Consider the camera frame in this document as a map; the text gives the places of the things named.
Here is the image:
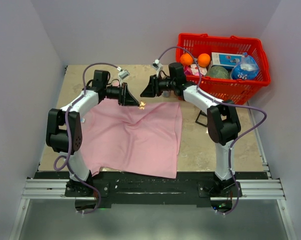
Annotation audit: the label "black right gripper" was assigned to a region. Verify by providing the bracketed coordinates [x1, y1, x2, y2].
[140, 74, 176, 98]

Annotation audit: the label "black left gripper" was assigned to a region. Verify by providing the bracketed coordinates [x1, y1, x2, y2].
[103, 82, 140, 107]

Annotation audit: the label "pink garment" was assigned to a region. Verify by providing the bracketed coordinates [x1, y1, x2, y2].
[79, 99, 182, 179]

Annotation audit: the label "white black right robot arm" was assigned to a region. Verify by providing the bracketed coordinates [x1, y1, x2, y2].
[140, 60, 241, 197]

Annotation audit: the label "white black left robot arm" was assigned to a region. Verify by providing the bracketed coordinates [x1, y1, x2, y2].
[46, 68, 140, 197]

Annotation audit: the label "red soda can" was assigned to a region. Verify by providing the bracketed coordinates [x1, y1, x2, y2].
[162, 90, 171, 98]

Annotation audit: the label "pink white snack packet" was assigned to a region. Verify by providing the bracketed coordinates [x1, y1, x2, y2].
[184, 64, 207, 76]

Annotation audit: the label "left orange fruit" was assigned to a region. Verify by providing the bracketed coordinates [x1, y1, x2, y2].
[179, 53, 194, 66]

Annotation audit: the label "orange fruit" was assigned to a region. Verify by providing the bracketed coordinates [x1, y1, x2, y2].
[179, 53, 194, 66]
[197, 53, 211, 68]

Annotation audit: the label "right orange fruit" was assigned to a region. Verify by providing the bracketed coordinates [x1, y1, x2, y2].
[197, 53, 211, 68]

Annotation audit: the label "green melon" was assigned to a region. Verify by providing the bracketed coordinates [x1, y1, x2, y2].
[205, 65, 230, 79]

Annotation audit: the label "white blue carton box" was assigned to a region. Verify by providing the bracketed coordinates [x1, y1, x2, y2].
[209, 52, 245, 71]

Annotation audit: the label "red plastic shopping basket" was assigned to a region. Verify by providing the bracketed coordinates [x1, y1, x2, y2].
[175, 33, 271, 105]

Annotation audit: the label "blue plastic bag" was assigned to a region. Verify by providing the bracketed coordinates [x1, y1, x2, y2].
[230, 52, 260, 81]

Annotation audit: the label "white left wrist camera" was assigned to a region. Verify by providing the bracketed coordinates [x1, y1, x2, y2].
[118, 69, 130, 81]

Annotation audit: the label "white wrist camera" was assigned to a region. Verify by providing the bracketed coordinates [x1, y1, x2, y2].
[151, 59, 163, 75]
[118, 69, 130, 81]

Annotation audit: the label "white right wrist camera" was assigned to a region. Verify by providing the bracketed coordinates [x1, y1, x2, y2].
[151, 59, 163, 75]

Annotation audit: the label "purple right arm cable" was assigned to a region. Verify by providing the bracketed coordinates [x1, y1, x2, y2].
[154, 46, 268, 216]

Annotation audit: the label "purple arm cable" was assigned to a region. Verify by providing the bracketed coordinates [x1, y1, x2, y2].
[154, 46, 268, 216]
[52, 62, 124, 215]

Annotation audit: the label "small black square frame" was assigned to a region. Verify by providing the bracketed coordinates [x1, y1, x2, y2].
[195, 110, 207, 128]

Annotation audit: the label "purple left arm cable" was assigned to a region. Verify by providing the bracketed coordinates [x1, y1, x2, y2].
[52, 62, 124, 215]

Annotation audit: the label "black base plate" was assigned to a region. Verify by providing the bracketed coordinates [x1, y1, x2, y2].
[27, 171, 268, 211]

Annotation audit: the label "aluminium rail frame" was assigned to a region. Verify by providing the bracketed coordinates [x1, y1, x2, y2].
[10, 103, 297, 240]

